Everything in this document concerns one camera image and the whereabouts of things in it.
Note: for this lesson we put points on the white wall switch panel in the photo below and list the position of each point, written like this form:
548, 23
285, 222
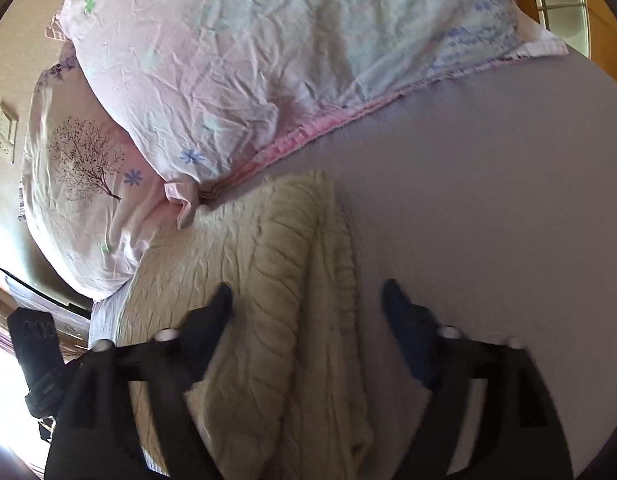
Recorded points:
6, 132

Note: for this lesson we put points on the wooden headboard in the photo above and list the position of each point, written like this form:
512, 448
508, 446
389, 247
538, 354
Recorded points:
33, 310

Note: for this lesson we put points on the pink floral quilt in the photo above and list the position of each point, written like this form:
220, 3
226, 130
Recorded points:
268, 60

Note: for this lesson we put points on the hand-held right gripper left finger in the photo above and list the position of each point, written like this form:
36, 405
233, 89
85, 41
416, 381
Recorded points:
216, 312

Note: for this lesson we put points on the pink tree print pillow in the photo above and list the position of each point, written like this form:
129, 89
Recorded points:
81, 185

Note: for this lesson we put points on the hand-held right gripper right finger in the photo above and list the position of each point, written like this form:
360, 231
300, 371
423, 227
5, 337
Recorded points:
406, 322

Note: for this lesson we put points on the cream knitted blanket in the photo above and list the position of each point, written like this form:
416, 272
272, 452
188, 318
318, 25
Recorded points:
268, 320

